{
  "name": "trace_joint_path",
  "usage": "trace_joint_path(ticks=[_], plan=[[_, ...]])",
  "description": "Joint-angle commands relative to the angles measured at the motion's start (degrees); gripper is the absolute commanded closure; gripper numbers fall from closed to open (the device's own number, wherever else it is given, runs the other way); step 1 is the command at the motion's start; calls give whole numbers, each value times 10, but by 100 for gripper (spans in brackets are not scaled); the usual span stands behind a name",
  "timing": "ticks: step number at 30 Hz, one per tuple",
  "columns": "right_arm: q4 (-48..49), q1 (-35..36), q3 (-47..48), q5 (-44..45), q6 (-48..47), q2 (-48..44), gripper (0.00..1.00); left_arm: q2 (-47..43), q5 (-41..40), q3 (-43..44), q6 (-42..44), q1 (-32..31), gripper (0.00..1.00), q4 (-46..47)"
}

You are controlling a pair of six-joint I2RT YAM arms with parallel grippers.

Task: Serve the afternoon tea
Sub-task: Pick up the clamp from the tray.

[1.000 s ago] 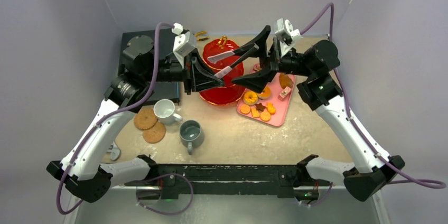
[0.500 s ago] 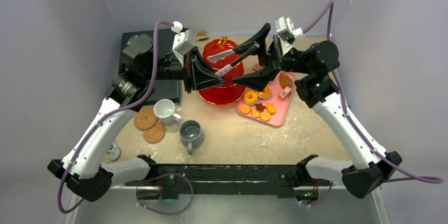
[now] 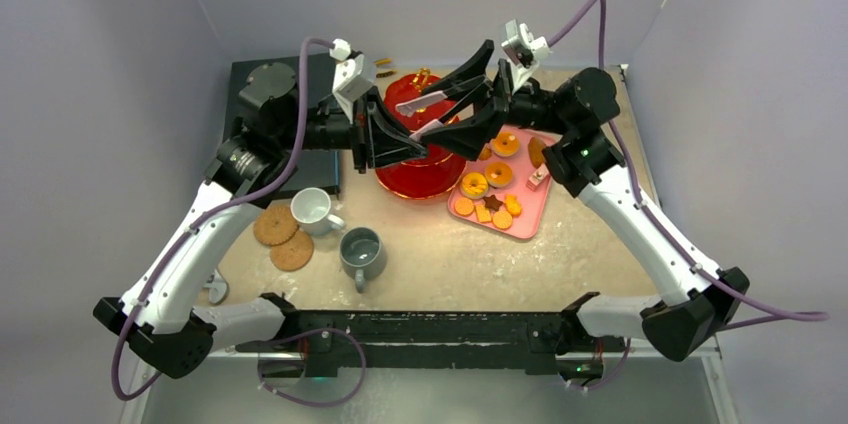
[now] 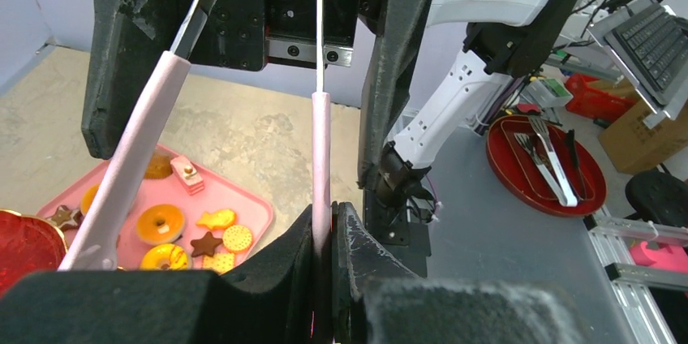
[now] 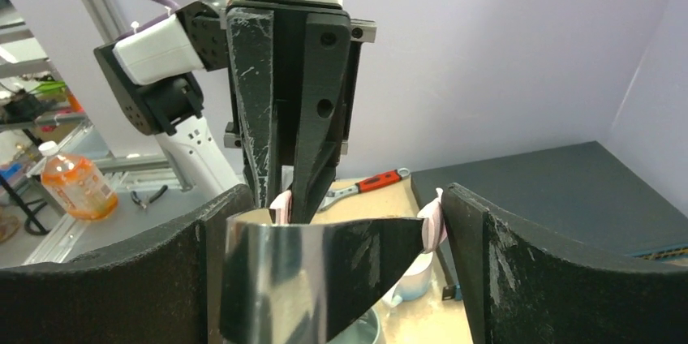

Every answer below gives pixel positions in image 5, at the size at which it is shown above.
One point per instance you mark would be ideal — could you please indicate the orange drink bottle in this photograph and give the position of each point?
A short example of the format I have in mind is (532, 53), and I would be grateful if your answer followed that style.
(76, 184)

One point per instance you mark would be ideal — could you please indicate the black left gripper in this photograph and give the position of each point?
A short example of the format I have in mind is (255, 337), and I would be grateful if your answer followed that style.
(292, 68)

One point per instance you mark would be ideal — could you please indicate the dark grey box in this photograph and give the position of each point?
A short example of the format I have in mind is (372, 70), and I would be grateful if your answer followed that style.
(580, 191)

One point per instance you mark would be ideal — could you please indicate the grey ceramic mug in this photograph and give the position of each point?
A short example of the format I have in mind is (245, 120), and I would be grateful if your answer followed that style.
(365, 330)

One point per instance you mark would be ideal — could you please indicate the black handled pliers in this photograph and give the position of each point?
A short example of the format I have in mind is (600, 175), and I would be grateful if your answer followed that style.
(144, 201)

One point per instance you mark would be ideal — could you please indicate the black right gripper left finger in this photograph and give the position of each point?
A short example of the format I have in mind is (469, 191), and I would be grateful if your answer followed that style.
(160, 286)

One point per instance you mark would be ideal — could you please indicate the white ceramic mug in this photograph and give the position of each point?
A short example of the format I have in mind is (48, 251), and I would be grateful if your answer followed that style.
(414, 283)

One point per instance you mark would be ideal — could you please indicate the pink handled metal tongs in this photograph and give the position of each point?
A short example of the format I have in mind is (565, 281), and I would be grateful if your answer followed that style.
(306, 283)

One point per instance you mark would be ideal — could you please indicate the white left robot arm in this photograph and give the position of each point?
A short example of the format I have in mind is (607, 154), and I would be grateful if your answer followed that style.
(151, 74)

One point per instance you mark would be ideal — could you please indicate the red handled wrench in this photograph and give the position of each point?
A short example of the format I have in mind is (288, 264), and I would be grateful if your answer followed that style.
(373, 183)

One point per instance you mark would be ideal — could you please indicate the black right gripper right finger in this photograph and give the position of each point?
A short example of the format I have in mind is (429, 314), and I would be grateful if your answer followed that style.
(524, 283)

